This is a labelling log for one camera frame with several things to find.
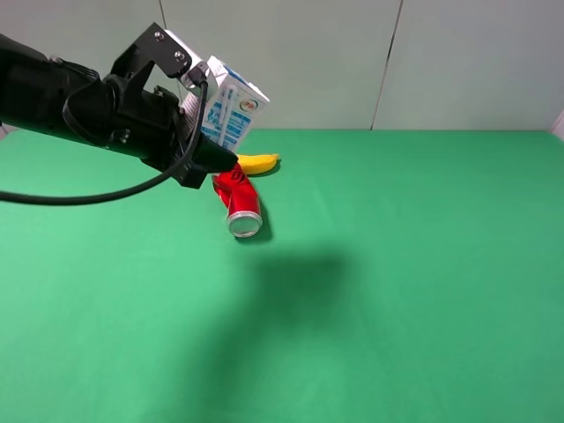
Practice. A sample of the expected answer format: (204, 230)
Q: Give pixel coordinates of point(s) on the crushed red soda can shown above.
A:
(239, 196)

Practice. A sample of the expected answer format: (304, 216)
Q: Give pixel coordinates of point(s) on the yellow banana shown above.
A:
(257, 164)

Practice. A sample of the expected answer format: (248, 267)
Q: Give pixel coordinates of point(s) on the white blue milk carton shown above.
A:
(232, 103)

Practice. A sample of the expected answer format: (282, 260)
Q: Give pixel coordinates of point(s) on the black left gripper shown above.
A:
(116, 112)

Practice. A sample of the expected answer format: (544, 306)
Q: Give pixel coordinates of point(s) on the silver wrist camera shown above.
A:
(199, 70)

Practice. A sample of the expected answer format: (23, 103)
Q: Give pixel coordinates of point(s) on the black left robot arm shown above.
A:
(34, 89)

